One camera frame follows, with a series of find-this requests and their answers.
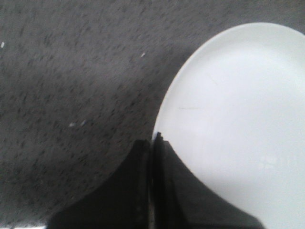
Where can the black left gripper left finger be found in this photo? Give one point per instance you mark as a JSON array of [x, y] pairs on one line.
[[121, 202]]

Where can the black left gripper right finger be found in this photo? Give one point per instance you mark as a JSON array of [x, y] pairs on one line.
[[182, 201]]

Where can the white round plate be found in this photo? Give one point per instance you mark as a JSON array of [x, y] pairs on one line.
[[235, 115]]

